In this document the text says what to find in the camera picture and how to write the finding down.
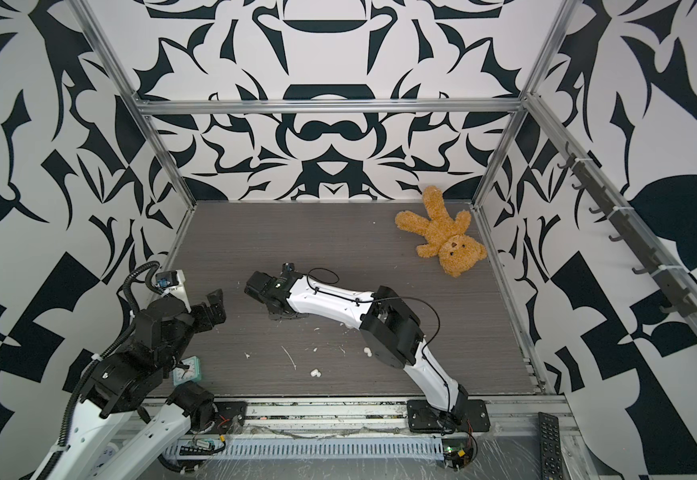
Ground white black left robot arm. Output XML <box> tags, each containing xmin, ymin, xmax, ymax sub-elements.
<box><xmin>32</xmin><ymin>261</ymin><xmax>226</xmax><ymax>479</ymax></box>

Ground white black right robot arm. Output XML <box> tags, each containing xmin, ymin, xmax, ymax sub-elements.
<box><xmin>244</xmin><ymin>263</ymin><xmax>468</xmax><ymax>426</ymax></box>

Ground teal white small object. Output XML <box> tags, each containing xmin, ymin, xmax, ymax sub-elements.
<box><xmin>172</xmin><ymin>356</ymin><xmax>202</xmax><ymax>386</ymax></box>

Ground green circuit board left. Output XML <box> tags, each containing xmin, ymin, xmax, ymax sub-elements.
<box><xmin>180</xmin><ymin>436</ymin><xmax>226</xmax><ymax>456</ymax></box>

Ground green circuit board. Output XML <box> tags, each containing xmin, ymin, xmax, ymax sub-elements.
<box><xmin>442</xmin><ymin>437</ymin><xmax>478</xmax><ymax>471</ymax></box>
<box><xmin>180</xmin><ymin>436</ymin><xmax>226</xmax><ymax>456</ymax></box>

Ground brown teddy bear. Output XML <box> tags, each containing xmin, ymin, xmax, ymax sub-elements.
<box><xmin>394</xmin><ymin>186</ymin><xmax>487</xmax><ymax>278</ymax></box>

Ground green circuit board right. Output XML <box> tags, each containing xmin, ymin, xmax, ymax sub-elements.
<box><xmin>442</xmin><ymin>437</ymin><xmax>478</xmax><ymax>471</ymax></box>

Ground black remote control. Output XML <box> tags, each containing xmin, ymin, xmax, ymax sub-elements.
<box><xmin>537</xmin><ymin>412</ymin><xmax>565</xmax><ymax>480</ymax></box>

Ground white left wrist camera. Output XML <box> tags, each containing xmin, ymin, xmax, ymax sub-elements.
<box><xmin>154</xmin><ymin>269</ymin><xmax>190</xmax><ymax>310</ymax></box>

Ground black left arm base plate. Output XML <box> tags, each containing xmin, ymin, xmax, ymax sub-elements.
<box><xmin>214</xmin><ymin>400</ymin><xmax>248</xmax><ymax>431</ymax></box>

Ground white slotted cable duct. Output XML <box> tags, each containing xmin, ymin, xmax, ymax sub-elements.
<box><xmin>164</xmin><ymin>436</ymin><xmax>444</xmax><ymax>461</ymax></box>

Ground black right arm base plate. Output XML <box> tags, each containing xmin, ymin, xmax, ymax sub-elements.
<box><xmin>406</xmin><ymin>399</ymin><xmax>491</xmax><ymax>434</ymax></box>

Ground aluminium mounting rail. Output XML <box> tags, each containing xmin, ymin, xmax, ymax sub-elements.
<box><xmin>216</xmin><ymin>395</ymin><xmax>579</xmax><ymax>438</ymax></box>

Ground black wall hook rack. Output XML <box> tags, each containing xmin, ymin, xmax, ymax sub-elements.
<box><xmin>559</xmin><ymin>152</ymin><xmax>697</xmax><ymax>318</ymax></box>

